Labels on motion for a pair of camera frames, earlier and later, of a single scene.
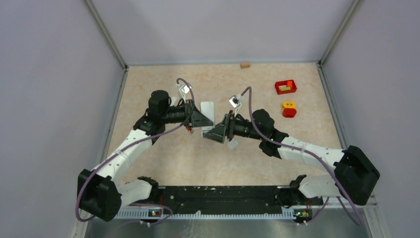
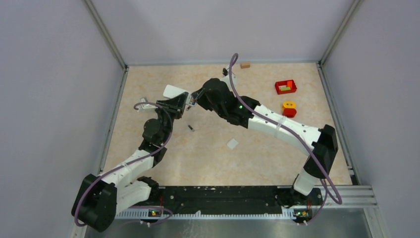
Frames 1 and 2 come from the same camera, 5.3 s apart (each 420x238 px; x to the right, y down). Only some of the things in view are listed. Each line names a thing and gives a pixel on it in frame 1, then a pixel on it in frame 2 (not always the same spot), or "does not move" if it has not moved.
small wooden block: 243,65 does not move
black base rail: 231,196 does not move
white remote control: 207,108 → 171,91
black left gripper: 193,118 → 175,105
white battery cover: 232,144 does not move
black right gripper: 218,133 → 199,96
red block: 289,112 does not move
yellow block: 288,104 does not move
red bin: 285,87 does not move
